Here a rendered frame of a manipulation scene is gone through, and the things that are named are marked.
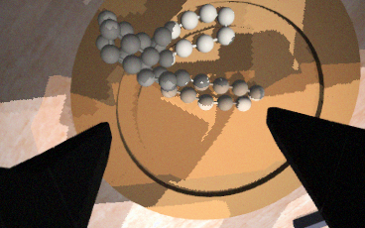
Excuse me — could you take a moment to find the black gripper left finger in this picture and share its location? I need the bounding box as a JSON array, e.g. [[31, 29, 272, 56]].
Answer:
[[0, 122, 112, 228]]

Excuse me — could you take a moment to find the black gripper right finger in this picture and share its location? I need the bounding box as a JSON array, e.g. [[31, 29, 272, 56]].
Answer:
[[266, 107, 365, 228]]

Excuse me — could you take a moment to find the tan round board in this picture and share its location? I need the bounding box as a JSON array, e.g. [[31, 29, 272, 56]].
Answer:
[[70, 0, 361, 220]]

